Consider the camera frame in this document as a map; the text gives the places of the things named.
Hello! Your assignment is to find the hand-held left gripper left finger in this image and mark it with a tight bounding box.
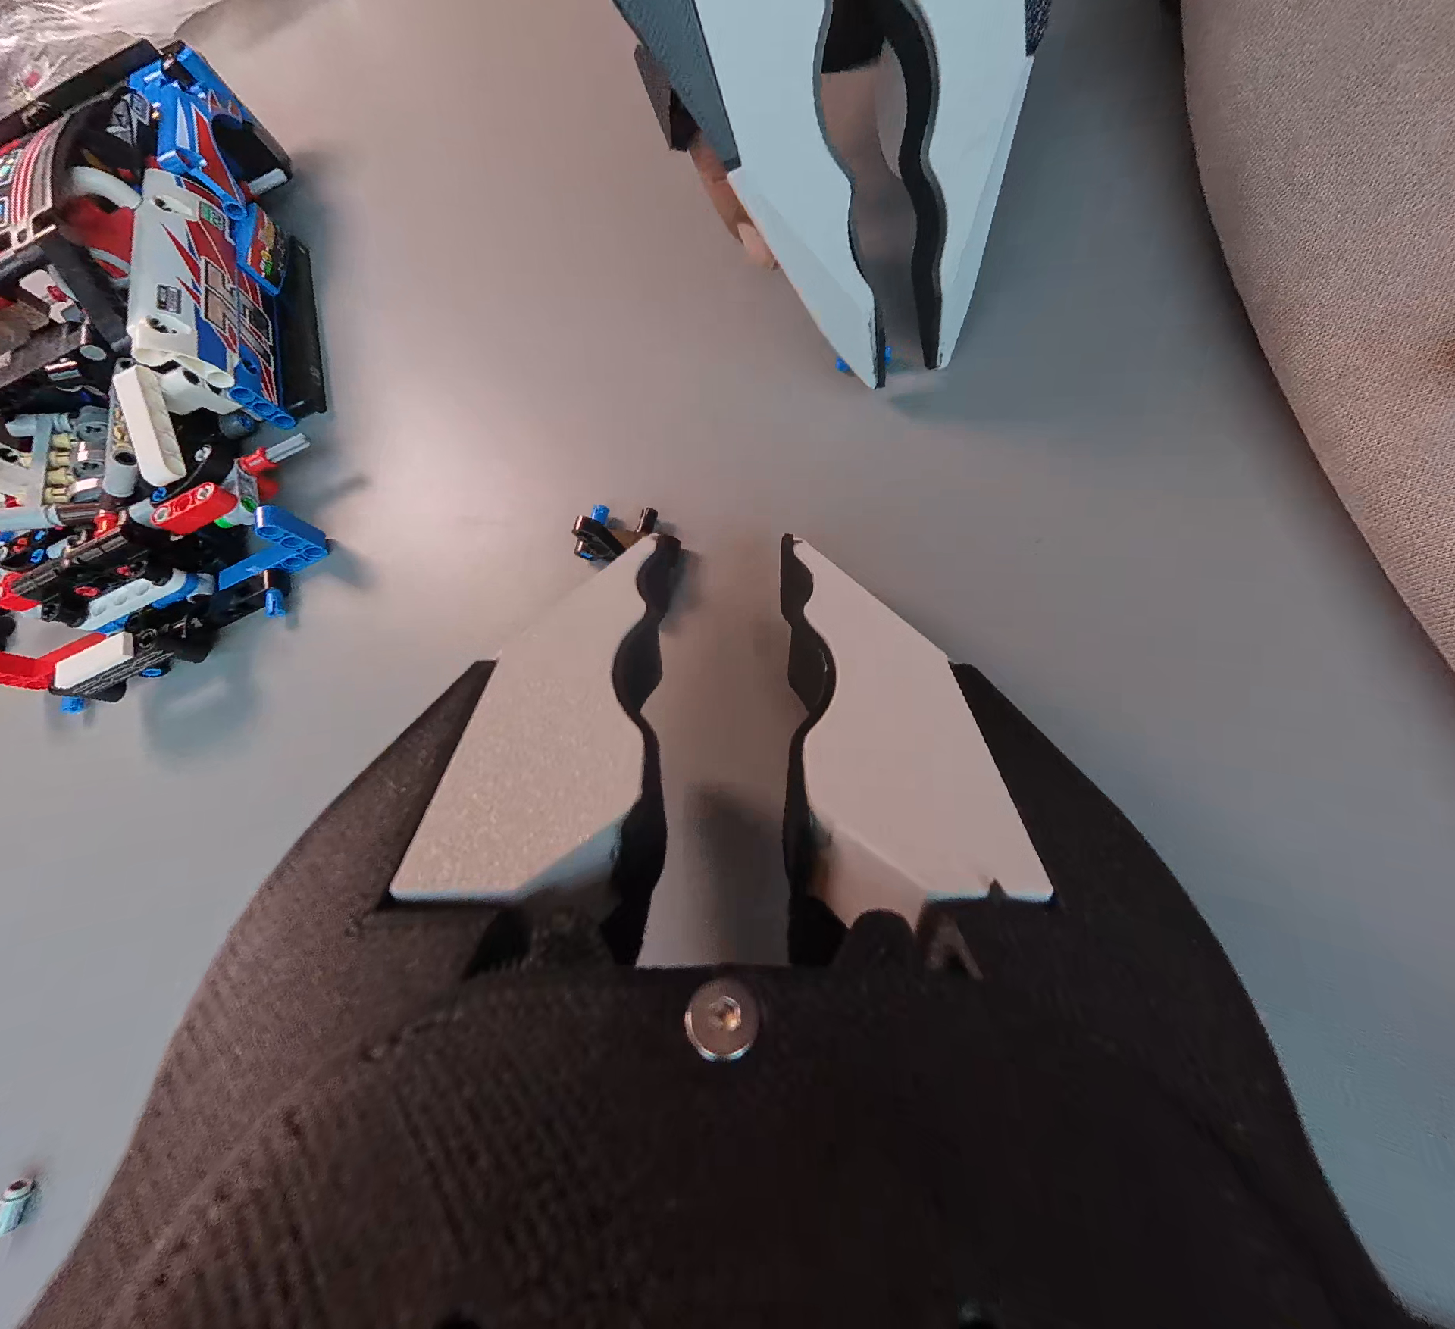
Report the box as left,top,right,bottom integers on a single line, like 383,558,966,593
388,534,683,913

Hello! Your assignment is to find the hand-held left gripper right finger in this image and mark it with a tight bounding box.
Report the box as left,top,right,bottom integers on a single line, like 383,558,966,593
778,534,1059,917

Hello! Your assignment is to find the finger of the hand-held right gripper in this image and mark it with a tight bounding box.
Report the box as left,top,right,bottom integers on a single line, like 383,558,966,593
668,0,891,392
879,0,1038,373

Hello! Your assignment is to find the grey desk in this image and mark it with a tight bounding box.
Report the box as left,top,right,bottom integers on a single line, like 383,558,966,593
0,0,1455,1329

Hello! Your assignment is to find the person's right hand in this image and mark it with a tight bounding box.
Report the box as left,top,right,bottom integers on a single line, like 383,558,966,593
691,138,784,274

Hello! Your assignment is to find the person's beige hoodie torso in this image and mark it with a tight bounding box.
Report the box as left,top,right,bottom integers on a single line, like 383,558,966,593
1171,0,1455,674

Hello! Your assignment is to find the toy brick race car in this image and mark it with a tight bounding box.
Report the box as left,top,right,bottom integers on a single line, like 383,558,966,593
0,39,333,720

